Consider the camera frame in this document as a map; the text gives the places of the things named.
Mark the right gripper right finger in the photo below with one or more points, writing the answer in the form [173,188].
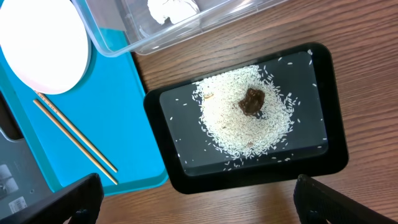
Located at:
[318,203]

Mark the large white plate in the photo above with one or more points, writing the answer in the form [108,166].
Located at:
[45,43]

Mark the clear plastic bin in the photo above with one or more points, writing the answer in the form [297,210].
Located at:
[119,27]

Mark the grey dishwasher rack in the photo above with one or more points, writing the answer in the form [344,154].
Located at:
[22,183]

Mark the white tissue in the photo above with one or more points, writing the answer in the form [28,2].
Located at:
[175,10]

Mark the wooden chopstick left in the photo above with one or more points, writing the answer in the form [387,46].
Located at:
[74,140]

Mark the brown food scrap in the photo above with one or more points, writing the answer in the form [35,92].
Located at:
[252,102]

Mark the wooden chopstick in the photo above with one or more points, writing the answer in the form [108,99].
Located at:
[74,140]
[75,130]

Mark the wooden chopstick right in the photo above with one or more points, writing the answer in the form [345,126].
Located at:
[75,130]

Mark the pile of white rice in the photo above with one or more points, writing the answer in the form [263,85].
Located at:
[211,134]

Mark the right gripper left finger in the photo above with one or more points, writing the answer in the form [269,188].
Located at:
[80,202]

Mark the teal plastic tray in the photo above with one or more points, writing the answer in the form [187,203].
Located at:
[107,107]

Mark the black plastic tray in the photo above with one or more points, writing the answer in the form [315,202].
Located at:
[333,160]

